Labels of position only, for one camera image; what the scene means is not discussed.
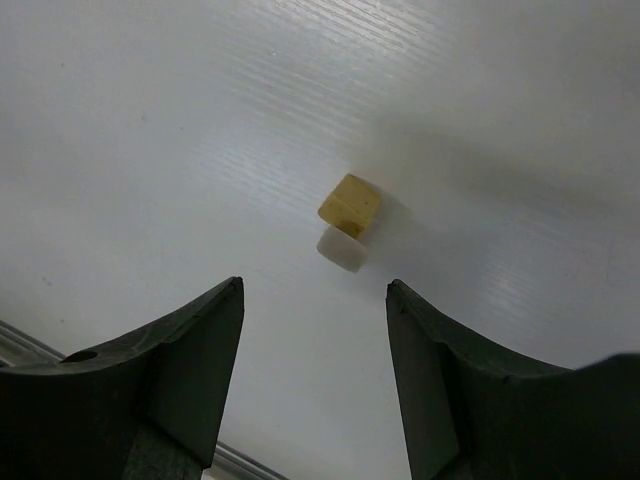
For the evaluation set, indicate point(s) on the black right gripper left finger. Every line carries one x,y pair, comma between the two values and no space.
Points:
145,405

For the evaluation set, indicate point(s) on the white and yellow eraser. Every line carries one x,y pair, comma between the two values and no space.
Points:
349,211

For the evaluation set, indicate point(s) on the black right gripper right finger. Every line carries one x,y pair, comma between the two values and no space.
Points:
473,409

